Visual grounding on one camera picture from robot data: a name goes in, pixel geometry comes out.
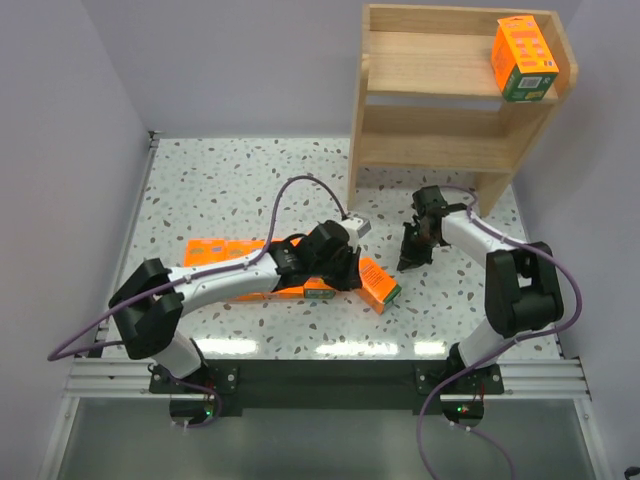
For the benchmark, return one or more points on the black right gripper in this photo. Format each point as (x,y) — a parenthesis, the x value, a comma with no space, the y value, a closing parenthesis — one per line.
(419,236)

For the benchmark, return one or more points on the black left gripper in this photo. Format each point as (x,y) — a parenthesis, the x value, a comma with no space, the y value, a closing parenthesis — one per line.
(343,265)

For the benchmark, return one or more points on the orange sponge box narrow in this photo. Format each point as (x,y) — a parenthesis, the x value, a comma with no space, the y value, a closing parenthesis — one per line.
(379,289)
(316,288)

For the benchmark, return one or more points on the orange sponge box wide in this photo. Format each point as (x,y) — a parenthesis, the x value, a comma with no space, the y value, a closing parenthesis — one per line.
(201,252)
(287,292)

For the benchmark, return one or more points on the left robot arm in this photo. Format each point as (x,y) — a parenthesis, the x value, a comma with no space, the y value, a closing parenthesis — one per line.
(149,305)

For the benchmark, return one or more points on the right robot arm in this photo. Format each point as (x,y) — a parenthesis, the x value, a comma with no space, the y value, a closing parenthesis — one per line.
(522,292)

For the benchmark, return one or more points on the wooden shelf unit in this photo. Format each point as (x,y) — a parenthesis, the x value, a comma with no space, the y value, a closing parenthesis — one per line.
(443,52)

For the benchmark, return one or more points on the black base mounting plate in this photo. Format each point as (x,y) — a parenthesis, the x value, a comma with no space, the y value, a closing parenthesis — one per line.
(300,384)

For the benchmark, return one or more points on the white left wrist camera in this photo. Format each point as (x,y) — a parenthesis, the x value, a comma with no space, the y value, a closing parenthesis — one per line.
(357,226)

